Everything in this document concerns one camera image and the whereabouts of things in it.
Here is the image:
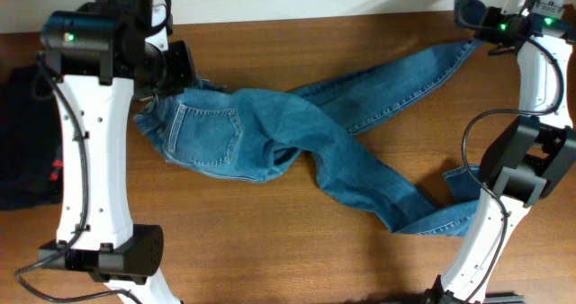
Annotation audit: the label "blue denim jeans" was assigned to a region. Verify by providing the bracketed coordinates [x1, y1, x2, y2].
[134, 39, 481, 237]

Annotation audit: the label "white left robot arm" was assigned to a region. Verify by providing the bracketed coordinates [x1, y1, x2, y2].
[37, 0, 194, 303]

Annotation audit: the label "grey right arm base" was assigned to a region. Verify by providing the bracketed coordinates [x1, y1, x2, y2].
[380, 294, 526, 304]

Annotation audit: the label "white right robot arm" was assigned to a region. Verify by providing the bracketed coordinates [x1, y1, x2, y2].
[420, 0, 575, 304]

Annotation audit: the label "black fabric bag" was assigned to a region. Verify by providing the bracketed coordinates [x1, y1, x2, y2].
[1, 66, 63, 210]

